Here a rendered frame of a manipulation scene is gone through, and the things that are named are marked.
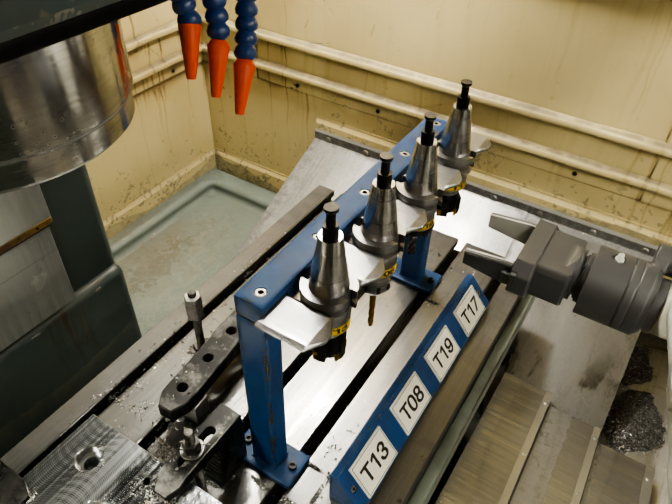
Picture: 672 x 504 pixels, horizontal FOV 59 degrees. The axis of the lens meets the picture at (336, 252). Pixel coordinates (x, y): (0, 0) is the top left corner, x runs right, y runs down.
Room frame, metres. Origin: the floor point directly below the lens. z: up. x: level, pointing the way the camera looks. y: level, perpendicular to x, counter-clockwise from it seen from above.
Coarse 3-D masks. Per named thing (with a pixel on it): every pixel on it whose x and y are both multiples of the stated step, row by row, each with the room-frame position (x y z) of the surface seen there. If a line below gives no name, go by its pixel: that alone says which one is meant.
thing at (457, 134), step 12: (456, 108) 0.72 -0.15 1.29; (468, 108) 0.72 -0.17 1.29; (456, 120) 0.72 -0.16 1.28; (468, 120) 0.72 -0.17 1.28; (444, 132) 0.73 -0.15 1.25; (456, 132) 0.71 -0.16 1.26; (468, 132) 0.72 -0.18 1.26; (444, 144) 0.72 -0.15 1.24; (456, 144) 0.71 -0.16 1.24; (468, 144) 0.72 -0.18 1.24; (456, 156) 0.71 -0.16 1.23
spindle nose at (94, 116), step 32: (96, 32) 0.29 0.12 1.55; (32, 64) 0.25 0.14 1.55; (64, 64) 0.27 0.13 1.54; (96, 64) 0.28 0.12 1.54; (128, 64) 0.32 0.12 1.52; (0, 96) 0.24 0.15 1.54; (32, 96) 0.25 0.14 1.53; (64, 96) 0.26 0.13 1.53; (96, 96) 0.28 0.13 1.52; (128, 96) 0.31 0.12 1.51; (0, 128) 0.24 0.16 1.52; (32, 128) 0.25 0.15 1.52; (64, 128) 0.26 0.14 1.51; (96, 128) 0.28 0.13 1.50; (0, 160) 0.24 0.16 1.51; (32, 160) 0.25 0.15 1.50; (64, 160) 0.26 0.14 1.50; (0, 192) 0.24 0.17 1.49
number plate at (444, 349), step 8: (440, 336) 0.62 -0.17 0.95; (448, 336) 0.62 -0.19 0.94; (432, 344) 0.60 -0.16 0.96; (440, 344) 0.60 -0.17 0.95; (448, 344) 0.61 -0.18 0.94; (456, 344) 0.62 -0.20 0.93; (432, 352) 0.58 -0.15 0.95; (440, 352) 0.59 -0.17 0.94; (448, 352) 0.60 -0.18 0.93; (456, 352) 0.61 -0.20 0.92; (432, 360) 0.57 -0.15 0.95; (440, 360) 0.58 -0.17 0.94; (448, 360) 0.59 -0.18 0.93; (432, 368) 0.56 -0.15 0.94; (440, 368) 0.57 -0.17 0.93; (448, 368) 0.58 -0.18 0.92; (440, 376) 0.56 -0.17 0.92
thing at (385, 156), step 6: (384, 156) 0.54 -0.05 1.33; (390, 156) 0.54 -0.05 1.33; (384, 162) 0.54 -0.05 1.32; (390, 162) 0.54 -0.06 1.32; (384, 168) 0.54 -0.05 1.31; (378, 174) 0.54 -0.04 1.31; (384, 174) 0.54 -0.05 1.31; (390, 174) 0.54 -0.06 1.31; (378, 180) 0.54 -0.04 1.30; (384, 180) 0.53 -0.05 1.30; (390, 180) 0.54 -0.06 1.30; (384, 186) 0.53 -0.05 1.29
